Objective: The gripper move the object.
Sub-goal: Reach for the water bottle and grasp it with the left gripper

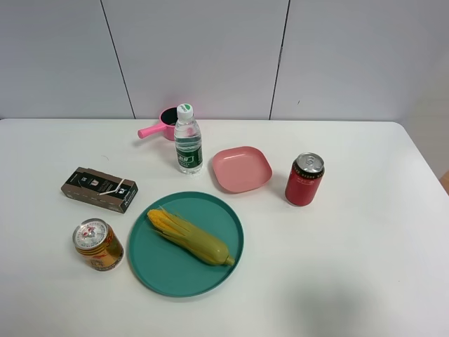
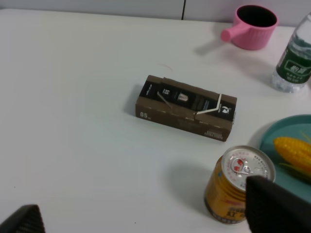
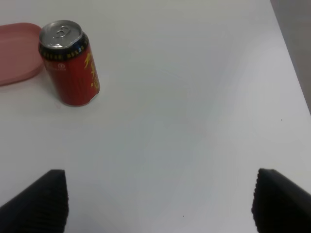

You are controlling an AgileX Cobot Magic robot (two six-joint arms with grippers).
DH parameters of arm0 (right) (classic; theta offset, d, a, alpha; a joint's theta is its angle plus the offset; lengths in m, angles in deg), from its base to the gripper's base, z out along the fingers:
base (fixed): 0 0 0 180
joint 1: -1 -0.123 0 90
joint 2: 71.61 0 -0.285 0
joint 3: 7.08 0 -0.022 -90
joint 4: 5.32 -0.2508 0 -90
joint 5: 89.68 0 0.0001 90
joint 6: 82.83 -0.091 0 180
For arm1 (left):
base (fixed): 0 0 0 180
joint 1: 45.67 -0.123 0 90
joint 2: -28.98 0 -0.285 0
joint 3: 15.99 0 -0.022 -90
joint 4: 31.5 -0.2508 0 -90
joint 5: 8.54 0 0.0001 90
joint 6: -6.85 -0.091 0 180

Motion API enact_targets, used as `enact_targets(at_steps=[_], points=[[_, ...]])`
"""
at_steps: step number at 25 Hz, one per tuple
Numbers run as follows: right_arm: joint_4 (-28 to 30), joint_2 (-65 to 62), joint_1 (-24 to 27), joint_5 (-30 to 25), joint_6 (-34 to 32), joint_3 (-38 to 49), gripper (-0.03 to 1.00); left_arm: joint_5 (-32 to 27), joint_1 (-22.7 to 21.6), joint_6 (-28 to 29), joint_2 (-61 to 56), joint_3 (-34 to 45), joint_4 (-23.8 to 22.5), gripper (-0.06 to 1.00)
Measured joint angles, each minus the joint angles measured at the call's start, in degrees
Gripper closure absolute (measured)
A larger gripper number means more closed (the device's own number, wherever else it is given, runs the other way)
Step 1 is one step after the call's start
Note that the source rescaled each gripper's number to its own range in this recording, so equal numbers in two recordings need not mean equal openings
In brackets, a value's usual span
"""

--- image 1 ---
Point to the clear water bottle green label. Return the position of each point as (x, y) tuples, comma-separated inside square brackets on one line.
[(188, 142)]

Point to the pink square plate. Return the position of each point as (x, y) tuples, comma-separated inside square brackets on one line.
[(241, 169)]

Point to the pink toy saucepan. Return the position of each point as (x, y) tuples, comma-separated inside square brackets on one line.
[(166, 125)]

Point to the yellow corn cob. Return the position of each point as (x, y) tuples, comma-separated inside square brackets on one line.
[(186, 235)]

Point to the red soda can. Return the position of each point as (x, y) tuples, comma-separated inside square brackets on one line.
[(304, 179)]

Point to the teal round plate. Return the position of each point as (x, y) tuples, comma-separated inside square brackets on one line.
[(170, 270)]

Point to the dark brown cardboard box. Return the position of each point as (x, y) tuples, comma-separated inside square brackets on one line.
[(100, 189)]

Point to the gold drink can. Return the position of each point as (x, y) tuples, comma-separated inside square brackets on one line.
[(97, 244)]

